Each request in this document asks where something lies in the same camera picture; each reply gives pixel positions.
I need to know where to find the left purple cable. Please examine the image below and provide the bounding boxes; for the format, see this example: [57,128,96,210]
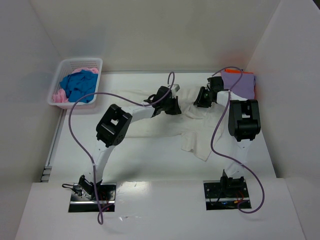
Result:
[67,71,176,225]

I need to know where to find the white t shirt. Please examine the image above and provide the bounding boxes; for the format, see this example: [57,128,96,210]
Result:
[125,86,224,162]

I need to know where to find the white plastic basket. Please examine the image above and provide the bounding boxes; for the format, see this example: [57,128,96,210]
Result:
[47,57,103,109]

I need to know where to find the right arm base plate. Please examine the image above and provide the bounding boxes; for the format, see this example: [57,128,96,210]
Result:
[203,181,252,211]

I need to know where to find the folded purple t shirt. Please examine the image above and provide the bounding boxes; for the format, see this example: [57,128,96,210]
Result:
[220,70,256,99]

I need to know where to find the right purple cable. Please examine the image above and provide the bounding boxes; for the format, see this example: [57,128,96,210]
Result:
[210,66,266,214]

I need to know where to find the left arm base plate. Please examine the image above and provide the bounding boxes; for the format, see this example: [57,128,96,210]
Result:
[65,183,116,213]

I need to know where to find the purple cable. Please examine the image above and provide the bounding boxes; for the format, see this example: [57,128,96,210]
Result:
[67,71,176,225]
[210,66,266,214]

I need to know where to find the blue t shirt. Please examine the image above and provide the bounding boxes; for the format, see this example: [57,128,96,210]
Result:
[59,70,98,103]

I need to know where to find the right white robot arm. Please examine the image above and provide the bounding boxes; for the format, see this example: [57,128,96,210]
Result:
[194,76,261,180]

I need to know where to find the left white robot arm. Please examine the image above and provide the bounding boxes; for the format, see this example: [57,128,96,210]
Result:
[78,84,182,200]

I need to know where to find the folded orange t shirt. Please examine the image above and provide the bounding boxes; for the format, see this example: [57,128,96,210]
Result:
[224,68,254,75]

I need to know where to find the pink t shirt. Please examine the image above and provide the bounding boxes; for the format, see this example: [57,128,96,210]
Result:
[52,67,99,103]

